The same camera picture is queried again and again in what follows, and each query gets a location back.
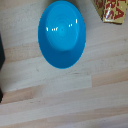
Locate blue plastic bowl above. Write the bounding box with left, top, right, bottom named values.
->
left=37, top=0, right=87, bottom=70

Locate black object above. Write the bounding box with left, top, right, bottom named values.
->
left=0, top=33, right=6, bottom=104

